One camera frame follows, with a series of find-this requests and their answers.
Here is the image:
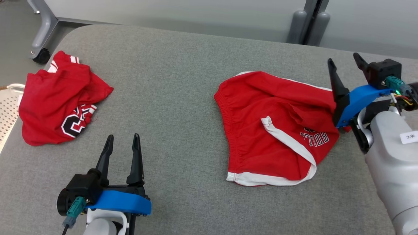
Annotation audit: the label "white perforated laundry basket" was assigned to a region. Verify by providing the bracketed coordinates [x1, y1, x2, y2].
[0, 83, 26, 154]

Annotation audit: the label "red Bulls 23 jersey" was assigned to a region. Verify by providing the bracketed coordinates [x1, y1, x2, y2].
[18, 51, 114, 146]

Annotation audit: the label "teal plug black cable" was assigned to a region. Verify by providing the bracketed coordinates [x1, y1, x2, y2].
[61, 196, 86, 235]
[385, 76, 418, 113]

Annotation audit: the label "left teal plug black cable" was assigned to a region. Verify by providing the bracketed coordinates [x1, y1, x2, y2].
[61, 196, 86, 235]

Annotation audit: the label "right teal plug black cable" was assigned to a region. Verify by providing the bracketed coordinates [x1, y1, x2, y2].
[385, 76, 418, 113]

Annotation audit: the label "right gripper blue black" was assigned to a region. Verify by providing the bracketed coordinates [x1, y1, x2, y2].
[328, 52, 399, 154]

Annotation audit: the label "red shorts with white trim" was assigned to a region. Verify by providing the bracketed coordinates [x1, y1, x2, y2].
[214, 71, 351, 187]

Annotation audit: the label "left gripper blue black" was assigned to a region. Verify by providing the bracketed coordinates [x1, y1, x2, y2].
[57, 133, 153, 235]

